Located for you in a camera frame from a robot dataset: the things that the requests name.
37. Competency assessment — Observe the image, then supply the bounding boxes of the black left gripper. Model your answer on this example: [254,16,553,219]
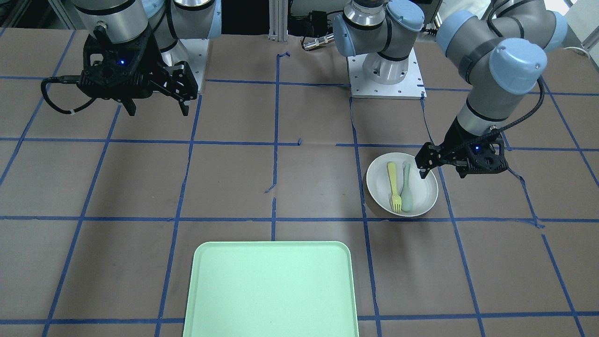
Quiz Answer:
[415,119,509,179]

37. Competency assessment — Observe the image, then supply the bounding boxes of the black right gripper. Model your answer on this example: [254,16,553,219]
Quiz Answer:
[77,25,197,117]

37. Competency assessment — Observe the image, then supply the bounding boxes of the white round plate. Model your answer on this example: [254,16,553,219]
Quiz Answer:
[366,152,439,217]

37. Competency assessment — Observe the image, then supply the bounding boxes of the yellow plastic fork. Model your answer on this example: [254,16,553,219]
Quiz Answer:
[387,161,402,213]

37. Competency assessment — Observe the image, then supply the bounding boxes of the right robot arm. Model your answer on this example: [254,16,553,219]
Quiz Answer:
[73,0,222,117]

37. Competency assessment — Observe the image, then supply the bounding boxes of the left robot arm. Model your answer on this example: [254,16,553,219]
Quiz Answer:
[332,0,568,178]

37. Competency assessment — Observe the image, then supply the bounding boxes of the pale green plastic spoon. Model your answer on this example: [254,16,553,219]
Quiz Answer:
[400,161,414,212]

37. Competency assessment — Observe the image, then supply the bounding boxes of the gold metal cylinder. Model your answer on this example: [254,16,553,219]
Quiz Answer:
[301,33,335,51]

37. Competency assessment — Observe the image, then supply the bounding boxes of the light green tray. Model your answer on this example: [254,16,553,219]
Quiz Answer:
[183,241,359,337]

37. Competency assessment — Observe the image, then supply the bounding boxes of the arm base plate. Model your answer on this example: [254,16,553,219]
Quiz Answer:
[180,39,211,94]
[347,49,427,100]

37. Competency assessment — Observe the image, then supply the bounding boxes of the aluminium frame post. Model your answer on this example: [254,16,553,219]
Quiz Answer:
[267,0,289,43]

